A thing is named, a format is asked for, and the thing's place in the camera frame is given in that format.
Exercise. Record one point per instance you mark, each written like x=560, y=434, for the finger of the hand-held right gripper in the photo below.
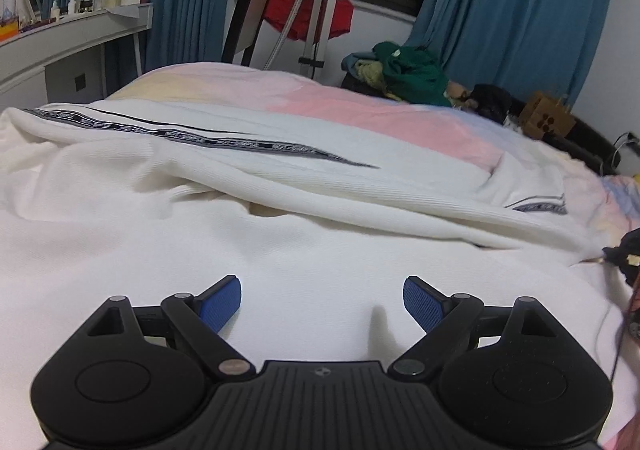
x=625, y=255

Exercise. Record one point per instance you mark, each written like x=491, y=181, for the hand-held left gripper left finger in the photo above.
x=220, y=302

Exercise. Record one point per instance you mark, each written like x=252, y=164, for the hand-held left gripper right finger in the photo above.
x=425, y=302

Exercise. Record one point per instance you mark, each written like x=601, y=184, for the white pants with striped band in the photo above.
x=250, y=240

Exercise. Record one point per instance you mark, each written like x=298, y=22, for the black clothes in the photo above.
x=492, y=99

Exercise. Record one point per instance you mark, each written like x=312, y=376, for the black sofa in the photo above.
x=590, y=139

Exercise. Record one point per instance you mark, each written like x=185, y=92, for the brown paper bag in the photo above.
x=545, y=117

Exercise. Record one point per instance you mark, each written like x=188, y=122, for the pastel tie-dye blanket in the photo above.
x=350, y=114

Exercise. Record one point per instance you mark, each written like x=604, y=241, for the beige plush item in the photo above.
x=459, y=93

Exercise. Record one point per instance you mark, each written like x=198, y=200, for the green garment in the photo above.
x=415, y=74

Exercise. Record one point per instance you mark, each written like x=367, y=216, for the black and wooden board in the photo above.
x=250, y=14

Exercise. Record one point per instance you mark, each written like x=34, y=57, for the red cloth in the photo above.
x=280, y=9

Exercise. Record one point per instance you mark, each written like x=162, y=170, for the white vanity desk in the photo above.
x=65, y=44

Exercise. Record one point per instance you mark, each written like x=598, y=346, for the garment steamer stand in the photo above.
x=320, y=4

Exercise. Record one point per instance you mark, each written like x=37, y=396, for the orange tray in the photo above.
x=7, y=31

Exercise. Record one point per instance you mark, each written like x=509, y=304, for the tall white spray bottle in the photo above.
x=10, y=4

